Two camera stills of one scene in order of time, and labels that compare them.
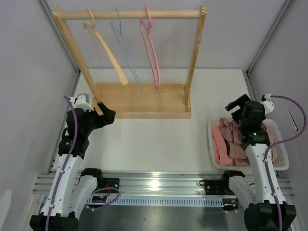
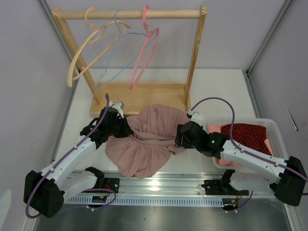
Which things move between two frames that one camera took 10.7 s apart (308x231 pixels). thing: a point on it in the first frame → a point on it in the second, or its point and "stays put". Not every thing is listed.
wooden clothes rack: [139, 100] stays put
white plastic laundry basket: [278, 156] stays put
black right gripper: [239, 102] → [178, 139]
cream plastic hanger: [117, 65] → [70, 69]
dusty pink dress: [239, 154] → [149, 148]
